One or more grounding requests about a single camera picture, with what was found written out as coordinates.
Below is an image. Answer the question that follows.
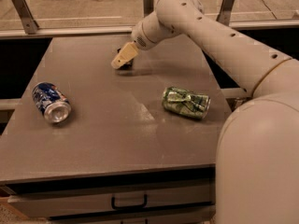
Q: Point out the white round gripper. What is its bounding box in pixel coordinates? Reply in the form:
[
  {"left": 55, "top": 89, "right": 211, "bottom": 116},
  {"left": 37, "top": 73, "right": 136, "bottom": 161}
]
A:
[{"left": 111, "top": 11, "right": 179, "bottom": 69}]

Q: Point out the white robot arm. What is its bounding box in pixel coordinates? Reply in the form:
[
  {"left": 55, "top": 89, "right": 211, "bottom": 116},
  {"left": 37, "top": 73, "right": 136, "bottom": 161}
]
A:
[{"left": 111, "top": 0, "right": 299, "bottom": 224}]

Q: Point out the crushed green soda can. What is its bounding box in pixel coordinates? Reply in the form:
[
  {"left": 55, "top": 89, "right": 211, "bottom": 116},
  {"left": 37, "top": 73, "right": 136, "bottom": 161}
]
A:
[{"left": 162, "top": 87, "right": 211, "bottom": 119}]

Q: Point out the blue soda can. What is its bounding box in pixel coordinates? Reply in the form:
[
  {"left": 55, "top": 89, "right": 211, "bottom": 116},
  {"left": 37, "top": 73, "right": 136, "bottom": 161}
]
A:
[{"left": 32, "top": 82, "right": 72, "bottom": 123}]

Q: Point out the grey upper drawer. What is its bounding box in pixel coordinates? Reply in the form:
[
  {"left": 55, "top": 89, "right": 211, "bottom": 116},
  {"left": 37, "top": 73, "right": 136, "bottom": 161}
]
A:
[{"left": 8, "top": 183, "right": 215, "bottom": 217}]

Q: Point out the grey drawer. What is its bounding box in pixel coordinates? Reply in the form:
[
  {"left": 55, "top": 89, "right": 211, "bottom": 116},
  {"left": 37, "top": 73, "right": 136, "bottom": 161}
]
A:
[
  {"left": 8, "top": 183, "right": 215, "bottom": 217},
  {"left": 50, "top": 205, "right": 215, "bottom": 224}
]

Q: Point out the grey lower drawer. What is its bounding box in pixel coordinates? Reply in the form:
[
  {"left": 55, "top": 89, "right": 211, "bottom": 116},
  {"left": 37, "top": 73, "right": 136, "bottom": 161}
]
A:
[{"left": 50, "top": 205, "right": 215, "bottom": 224}]

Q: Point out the middle metal railing bracket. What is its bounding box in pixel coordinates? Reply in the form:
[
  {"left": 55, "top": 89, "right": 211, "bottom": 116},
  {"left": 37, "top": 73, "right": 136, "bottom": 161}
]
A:
[{"left": 143, "top": 0, "right": 154, "bottom": 16}]

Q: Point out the left metal railing bracket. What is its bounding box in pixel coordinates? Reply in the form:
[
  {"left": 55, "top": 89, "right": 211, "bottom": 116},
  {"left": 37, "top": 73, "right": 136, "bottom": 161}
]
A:
[{"left": 11, "top": 0, "right": 39, "bottom": 35}]

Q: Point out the black upper drawer handle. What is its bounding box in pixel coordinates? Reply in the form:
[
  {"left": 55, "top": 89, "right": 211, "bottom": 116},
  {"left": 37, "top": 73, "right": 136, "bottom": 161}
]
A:
[{"left": 110, "top": 194, "right": 148, "bottom": 210}]

